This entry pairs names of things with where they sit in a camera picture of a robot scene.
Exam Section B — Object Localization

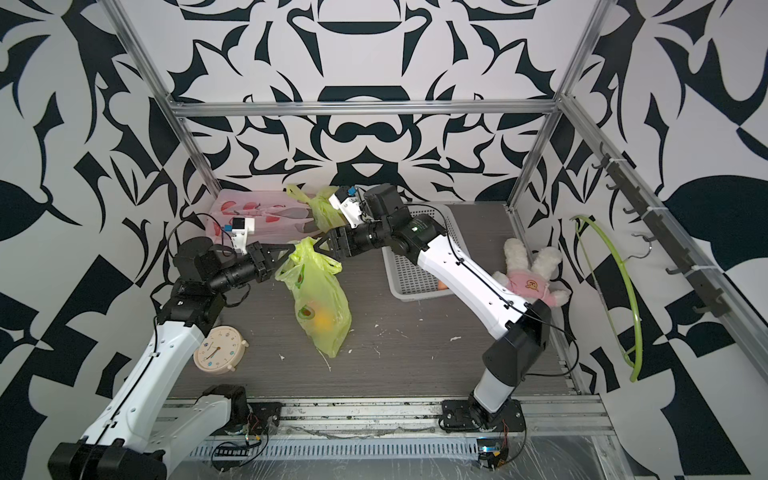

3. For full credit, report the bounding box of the white plastic basket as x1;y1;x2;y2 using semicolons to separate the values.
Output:
382;204;469;302

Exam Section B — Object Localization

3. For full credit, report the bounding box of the green avocado plastic bag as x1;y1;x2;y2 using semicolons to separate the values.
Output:
275;237;352;358

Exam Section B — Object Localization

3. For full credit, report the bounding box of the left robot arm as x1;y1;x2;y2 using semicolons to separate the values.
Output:
47;237;295;479

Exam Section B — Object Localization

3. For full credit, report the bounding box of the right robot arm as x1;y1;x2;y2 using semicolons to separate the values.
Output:
317;184;550;417

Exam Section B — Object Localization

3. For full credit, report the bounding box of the pink plastic bag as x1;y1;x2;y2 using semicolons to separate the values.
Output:
203;190;320;244

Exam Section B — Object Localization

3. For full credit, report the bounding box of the beige alarm clock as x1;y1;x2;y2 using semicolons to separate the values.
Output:
193;326;249;375

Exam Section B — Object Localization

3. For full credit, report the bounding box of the plush bunny toy pink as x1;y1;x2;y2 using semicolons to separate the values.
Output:
492;238;571;307

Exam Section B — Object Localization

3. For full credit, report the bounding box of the green hoop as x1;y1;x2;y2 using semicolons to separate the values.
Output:
571;215;644;383

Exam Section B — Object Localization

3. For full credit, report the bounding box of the black hook rack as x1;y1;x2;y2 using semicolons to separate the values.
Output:
595;144;732;318

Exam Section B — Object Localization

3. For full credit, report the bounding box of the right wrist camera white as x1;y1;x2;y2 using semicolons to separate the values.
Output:
329;186;366;228

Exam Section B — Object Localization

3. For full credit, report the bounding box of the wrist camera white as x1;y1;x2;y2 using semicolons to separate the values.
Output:
223;217;255;254
329;186;366;228

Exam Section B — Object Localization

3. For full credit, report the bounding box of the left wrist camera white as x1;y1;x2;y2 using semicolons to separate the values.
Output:
223;217;255;254

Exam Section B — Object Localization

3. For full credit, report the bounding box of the aluminium frame bar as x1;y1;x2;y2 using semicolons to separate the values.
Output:
170;99;556;118

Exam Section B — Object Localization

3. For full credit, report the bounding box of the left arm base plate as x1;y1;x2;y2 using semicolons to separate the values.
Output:
211;395;283;436

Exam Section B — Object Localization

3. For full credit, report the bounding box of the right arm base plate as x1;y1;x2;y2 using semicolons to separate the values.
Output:
438;397;527;433

